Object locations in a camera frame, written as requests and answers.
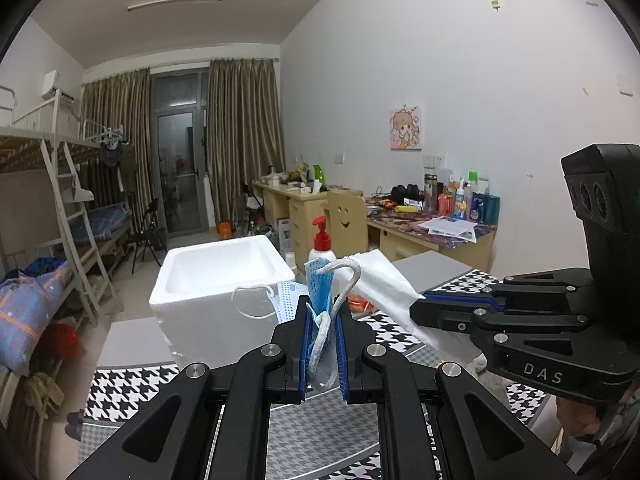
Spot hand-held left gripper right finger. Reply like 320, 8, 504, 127
334, 305, 583, 480

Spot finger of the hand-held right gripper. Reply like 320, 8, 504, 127
424, 267, 596, 311
410, 299, 592, 339

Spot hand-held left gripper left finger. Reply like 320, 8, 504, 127
65, 296, 313, 480

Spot white tissue sheet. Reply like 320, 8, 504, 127
330, 249, 481, 361

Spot blue face mask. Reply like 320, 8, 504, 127
231, 255, 363, 391

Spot white foam box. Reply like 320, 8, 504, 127
149, 234, 297, 368

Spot person's right hand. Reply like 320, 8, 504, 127
555, 399, 608, 442

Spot printed paper sheets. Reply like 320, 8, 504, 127
417, 216, 478, 243

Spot wooden desk with printed mat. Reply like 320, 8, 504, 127
365, 197, 498, 276

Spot group of toiletry bottles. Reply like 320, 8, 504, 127
437, 170, 501, 225

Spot white bottle with red pump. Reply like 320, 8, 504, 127
307, 215, 337, 263

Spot black headphones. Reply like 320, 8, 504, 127
390, 185, 423, 206

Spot wooden chair with smiley cutout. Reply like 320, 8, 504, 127
326, 187, 370, 256

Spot long wooden desk with drawers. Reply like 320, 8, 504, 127
252, 180, 331, 261

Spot black white houndstooth mat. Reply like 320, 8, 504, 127
82, 267, 556, 480

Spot black folding chair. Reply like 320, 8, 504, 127
131, 197, 168, 273

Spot white metal bunk bed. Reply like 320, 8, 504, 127
0, 85, 121, 461
80, 120, 138, 281

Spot red plastic bag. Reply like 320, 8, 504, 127
47, 322, 81, 361

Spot brown curtain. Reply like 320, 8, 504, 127
80, 69, 152, 233
207, 58, 286, 226

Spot glass balcony door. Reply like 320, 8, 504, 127
150, 71, 211, 235

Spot blue bed mattress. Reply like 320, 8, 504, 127
70, 204, 132, 241

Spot beige cloth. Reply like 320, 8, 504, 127
25, 372, 66, 411

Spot blue plaid quilt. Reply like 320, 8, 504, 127
0, 257, 76, 376

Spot hanging dark clothes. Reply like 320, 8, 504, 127
97, 130, 125, 170

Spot white air conditioner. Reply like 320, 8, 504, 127
41, 71, 76, 102

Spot ceiling tube light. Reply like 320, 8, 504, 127
126, 0, 225, 12

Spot cartoon wall poster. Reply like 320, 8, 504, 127
389, 106, 425, 152

